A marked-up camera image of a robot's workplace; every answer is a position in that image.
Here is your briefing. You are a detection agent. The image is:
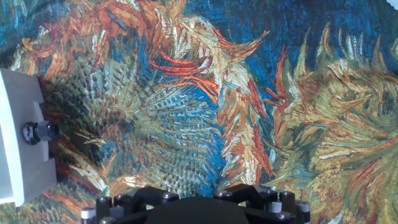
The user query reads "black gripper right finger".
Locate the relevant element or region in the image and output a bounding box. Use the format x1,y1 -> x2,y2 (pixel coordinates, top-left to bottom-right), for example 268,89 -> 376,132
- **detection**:
213,183 -> 312,224

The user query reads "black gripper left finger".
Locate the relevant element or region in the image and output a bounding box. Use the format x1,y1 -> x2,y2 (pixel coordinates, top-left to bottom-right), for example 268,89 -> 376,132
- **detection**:
80,185 -> 180,224

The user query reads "white drawer with black knob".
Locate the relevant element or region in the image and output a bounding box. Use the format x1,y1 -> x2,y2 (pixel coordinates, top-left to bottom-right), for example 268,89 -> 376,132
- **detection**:
0,67 -> 58,207

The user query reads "black drawer knob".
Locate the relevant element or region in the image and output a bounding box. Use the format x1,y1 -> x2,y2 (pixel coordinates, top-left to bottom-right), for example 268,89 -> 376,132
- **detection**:
22,120 -> 60,146

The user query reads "sunflower painting print cloth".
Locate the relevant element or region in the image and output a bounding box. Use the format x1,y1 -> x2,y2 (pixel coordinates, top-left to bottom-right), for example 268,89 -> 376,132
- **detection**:
0,0 -> 398,224

